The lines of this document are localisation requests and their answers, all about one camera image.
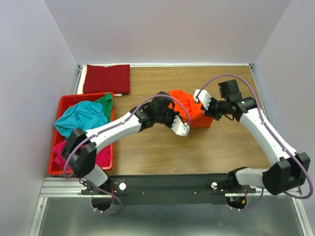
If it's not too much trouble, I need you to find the orange t-shirt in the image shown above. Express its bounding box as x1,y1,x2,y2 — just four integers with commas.
169,90,213,128

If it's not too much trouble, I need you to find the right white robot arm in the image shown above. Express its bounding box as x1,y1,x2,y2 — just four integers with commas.
194,76,310,195

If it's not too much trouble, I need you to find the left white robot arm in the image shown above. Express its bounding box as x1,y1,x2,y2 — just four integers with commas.
62,92,190,194

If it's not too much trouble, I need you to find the green t-shirt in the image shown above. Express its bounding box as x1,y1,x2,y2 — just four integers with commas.
95,92,114,121

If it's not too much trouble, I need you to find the folded dark red t-shirt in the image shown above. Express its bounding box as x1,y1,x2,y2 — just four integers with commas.
83,64,130,95

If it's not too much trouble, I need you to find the magenta pink t-shirt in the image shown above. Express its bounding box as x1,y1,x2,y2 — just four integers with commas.
50,141,111,172

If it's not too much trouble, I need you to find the teal blue t-shirt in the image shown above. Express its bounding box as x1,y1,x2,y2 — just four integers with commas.
54,101,109,139

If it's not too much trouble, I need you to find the red plastic crate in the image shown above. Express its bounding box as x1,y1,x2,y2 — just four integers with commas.
48,92,114,176

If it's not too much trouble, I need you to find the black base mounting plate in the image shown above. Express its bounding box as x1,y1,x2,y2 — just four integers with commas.
81,174,255,211

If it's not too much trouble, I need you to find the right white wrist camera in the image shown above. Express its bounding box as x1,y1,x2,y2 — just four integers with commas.
193,89,212,110

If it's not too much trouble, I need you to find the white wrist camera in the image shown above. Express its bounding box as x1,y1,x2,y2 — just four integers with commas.
193,89,212,110
171,116,190,137

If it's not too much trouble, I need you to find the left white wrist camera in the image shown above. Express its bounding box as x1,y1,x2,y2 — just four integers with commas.
171,116,190,137

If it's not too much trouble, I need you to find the grey aluminium frame rail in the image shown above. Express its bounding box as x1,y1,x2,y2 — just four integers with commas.
73,65,84,94

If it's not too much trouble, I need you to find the front aluminium extrusion rail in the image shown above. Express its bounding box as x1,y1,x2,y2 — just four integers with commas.
39,175,302,198

